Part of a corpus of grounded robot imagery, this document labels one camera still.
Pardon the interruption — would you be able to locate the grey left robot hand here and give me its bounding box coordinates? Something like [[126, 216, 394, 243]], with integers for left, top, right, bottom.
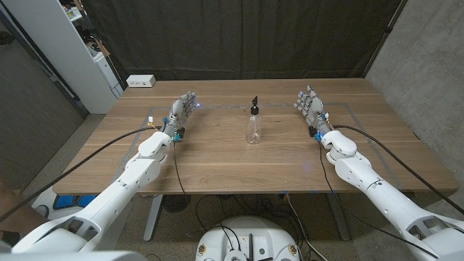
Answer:
[[161, 91, 199, 142]]

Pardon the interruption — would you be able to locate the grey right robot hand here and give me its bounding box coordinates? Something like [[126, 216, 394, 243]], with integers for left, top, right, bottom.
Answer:
[[293, 85, 334, 142]]

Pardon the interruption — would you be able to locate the clear dispenser bottle black pump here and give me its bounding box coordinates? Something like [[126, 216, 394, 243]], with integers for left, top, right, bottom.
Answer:
[[245, 96, 262, 145]]

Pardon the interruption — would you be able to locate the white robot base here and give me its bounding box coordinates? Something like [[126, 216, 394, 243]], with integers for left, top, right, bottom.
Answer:
[[195, 216, 301, 261]]

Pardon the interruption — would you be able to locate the white power strip box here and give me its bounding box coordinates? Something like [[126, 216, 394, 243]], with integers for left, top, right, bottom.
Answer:
[[125, 74, 157, 88]]

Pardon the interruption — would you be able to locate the black round floor fan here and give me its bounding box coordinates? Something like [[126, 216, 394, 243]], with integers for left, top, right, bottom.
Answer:
[[162, 194, 192, 214]]

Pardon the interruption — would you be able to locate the dark curtain backdrop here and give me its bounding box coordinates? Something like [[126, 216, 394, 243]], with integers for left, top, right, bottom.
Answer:
[[81, 0, 403, 81]]

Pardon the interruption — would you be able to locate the black stand pole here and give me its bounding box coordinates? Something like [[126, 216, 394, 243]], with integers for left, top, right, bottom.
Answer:
[[361, 0, 409, 78]]

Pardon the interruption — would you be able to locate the grey table leg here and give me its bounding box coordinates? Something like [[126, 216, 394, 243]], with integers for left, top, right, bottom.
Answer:
[[143, 194, 164, 243], [327, 193, 352, 242]]

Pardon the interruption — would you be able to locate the white shelf cabinet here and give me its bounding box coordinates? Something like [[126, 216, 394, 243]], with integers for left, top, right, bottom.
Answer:
[[1, 0, 124, 115]]

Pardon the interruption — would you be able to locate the white blue wheeled floor device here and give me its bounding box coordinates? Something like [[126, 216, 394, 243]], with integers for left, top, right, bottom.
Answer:
[[32, 186, 99, 220]]

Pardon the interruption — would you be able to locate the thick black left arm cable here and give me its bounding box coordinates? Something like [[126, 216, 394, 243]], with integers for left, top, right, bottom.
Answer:
[[0, 125, 163, 223]]

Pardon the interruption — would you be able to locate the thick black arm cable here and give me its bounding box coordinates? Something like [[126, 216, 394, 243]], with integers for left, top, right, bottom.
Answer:
[[0, 125, 163, 223], [333, 124, 464, 215]]

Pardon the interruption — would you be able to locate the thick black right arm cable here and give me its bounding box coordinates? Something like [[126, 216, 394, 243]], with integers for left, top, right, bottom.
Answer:
[[333, 124, 464, 215]]

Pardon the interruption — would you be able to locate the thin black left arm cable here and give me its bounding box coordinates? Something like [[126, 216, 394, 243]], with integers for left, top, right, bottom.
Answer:
[[172, 140, 188, 196]]

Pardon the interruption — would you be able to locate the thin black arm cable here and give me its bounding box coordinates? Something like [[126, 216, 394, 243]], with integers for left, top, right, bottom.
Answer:
[[318, 141, 440, 260], [172, 140, 188, 196]]

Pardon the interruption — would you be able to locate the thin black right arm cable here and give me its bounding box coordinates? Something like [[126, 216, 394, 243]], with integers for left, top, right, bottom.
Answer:
[[318, 141, 440, 260]]

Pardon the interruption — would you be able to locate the white floor cable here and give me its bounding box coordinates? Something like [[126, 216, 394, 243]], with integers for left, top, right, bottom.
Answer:
[[285, 194, 320, 261]]

